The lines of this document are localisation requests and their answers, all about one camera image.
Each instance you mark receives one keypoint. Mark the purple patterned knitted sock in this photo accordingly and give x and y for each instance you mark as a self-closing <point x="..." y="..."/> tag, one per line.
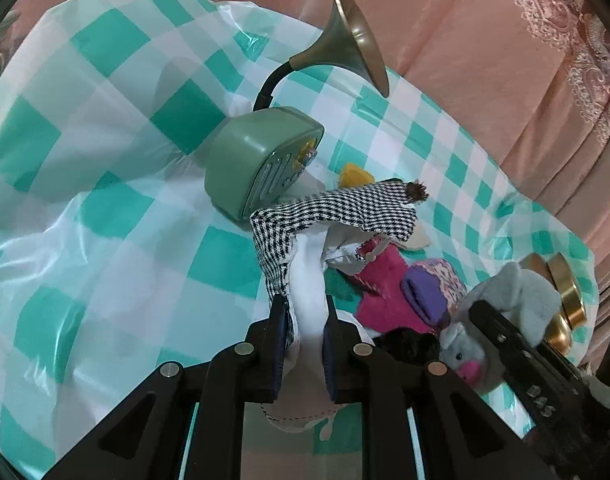
<point x="425" y="295"/>

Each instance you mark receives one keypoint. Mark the black fuzzy cloth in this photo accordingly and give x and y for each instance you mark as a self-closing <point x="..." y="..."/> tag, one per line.
<point x="405" y="342"/>

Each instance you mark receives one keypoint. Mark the magenta sock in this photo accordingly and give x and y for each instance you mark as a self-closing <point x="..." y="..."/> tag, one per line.
<point x="385" y="290"/>

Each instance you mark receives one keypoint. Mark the houndstooth and white cloth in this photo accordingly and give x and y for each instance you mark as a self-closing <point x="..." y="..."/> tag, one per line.
<point x="335" y="210"/>

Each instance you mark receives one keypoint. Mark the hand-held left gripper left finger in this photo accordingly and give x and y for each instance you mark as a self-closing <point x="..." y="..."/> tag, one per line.
<point x="280" y="345"/>

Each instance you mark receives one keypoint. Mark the green horn speaker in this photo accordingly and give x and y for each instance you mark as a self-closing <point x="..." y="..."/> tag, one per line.
<point x="245" y="170"/>

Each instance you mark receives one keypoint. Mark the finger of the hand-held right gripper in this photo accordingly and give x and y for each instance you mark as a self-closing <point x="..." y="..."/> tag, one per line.
<point x="495" y="332"/>

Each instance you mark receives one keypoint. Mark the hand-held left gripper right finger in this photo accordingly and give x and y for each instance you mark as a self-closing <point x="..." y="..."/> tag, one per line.
<point x="330" y="355"/>

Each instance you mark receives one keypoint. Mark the grey mouse plush toy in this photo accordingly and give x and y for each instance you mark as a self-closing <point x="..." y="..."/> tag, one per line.
<point x="520" y="300"/>

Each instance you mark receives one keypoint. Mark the glass jar with gold lid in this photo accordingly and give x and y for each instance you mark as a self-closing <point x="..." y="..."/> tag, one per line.
<point x="567" y="290"/>

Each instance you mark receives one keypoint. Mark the green white checked tablecloth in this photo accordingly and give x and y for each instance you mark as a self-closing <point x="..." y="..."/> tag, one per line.
<point x="110" y="260"/>

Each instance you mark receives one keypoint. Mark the pink embroidered curtain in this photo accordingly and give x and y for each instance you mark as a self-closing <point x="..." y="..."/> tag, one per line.
<point x="460" y="35"/>

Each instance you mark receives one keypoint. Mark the yellow felt piece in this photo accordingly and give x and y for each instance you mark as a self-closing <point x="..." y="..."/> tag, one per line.
<point x="355" y="176"/>

